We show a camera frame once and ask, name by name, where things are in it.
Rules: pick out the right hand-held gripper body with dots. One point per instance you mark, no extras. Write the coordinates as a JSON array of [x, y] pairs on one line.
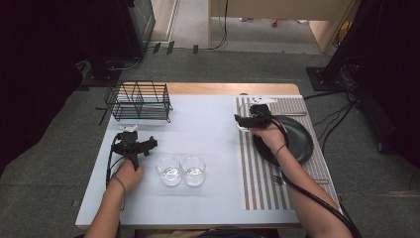
[[261, 115]]

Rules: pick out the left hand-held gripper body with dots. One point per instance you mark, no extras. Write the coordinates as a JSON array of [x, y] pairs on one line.
[[131, 145]]

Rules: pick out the clear drinking glass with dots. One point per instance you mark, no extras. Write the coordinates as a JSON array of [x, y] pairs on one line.
[[242, 108]]

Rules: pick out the person's right hand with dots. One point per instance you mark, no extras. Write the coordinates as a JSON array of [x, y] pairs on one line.
[[270, 137]]

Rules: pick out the person's left hand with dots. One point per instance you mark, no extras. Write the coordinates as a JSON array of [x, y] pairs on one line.
[[128, 177]]

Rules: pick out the left clear glass cup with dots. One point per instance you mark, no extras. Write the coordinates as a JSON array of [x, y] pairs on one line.
[[169, 172]]

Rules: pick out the clear glass cup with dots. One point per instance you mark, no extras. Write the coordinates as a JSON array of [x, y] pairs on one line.
[[194, 172], [169, 172]]

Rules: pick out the dark wrist band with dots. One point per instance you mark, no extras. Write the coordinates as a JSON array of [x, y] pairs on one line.
[[119, 183], [280, 149]]

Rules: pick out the silver knife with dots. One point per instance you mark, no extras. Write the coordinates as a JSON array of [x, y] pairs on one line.
[[297, 114]]

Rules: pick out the black round plate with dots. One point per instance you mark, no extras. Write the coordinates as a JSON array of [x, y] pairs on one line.
[[297, 142]]

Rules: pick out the right clear glass cup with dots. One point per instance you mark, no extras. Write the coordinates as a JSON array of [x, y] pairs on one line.
[[194, 172]]

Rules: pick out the grey striped placemat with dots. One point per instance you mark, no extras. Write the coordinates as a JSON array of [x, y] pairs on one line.
[[261, 185]]

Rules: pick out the silver fork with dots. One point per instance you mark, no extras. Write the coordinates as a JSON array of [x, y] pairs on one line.
[[279, 180]]

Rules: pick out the light wooden desk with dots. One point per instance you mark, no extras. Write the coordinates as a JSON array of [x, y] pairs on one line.
[[280, 8]]

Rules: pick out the dark glass-front cabinet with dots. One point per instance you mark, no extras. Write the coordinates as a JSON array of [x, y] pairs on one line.
[[142, 20]]

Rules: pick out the black stand base plate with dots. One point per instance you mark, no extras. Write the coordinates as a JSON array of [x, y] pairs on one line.
[[318, 79]]

